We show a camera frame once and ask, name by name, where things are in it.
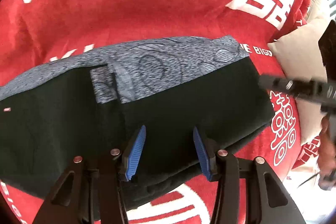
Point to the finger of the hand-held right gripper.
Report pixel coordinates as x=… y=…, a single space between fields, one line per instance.
x=288 y=85

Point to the person's right hand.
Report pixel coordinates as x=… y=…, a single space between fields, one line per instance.
x=328 y=150

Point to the black pants with blue stripe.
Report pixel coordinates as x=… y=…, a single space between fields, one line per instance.
x=65 y=121

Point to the white pillow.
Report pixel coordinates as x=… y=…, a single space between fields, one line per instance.
x=296 y=56

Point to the red printed blanket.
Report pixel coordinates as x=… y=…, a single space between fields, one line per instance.
x=144 y=3

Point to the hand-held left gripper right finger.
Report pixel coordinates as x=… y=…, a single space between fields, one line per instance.
x=202 y=153

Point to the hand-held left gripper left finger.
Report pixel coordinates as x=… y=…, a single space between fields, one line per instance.
x=135 y=153

